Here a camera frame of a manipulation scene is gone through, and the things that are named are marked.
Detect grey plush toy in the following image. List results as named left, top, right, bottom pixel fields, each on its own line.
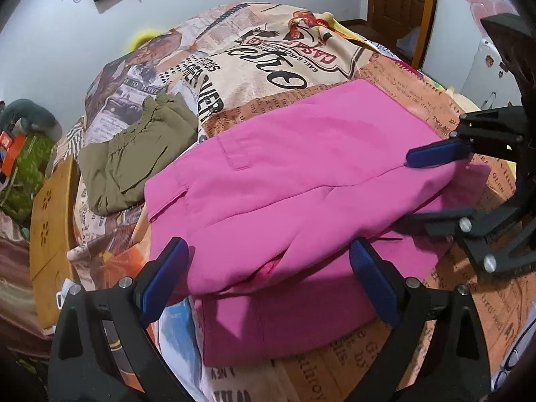
left=0, top=99, right=63, bottom=139

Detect colourful fleece blanket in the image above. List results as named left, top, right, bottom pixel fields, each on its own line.
left=322, top=10, right=480, bottom=114

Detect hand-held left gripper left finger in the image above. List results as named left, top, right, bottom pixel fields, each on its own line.
left=48, top=237, right=197, bottom=402

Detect olive green pants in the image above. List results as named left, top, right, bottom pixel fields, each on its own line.
left=79, top=93, right=198, bottom=215

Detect yellow plush item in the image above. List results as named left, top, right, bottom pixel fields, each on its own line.
left=131, top=28, right=160, bottom=51

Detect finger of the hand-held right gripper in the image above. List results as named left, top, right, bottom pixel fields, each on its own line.
left=396, top=193, right=536, bottom=276
left=405, top=107, right=531, bottom=169

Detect white plastic appliance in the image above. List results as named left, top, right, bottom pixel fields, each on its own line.
left=458, top=37, right=524, bottom=112

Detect maroon striped bedding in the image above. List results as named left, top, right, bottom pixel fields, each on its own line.
left=0, top=213, right=55, bottom=344

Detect orange box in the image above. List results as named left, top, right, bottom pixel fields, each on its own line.
left=0, top=131, right=26, bottom=177

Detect newspaper printed blanket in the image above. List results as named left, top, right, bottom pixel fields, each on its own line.
left=52, top=2, right=536, bottom=402

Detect green patterned cloth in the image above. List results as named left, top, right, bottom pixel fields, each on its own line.
left=0, top=132, right=55, bottom=218

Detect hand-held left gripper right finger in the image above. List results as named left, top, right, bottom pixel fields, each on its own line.
left=349, top=238, right=492, bottom=402

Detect brown wooden door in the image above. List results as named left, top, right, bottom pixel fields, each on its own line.
left=367, top=0, right=440, bottom=68

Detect pink pants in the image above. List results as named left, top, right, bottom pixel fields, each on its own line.
left=143, top=79, right=490, bottom=367

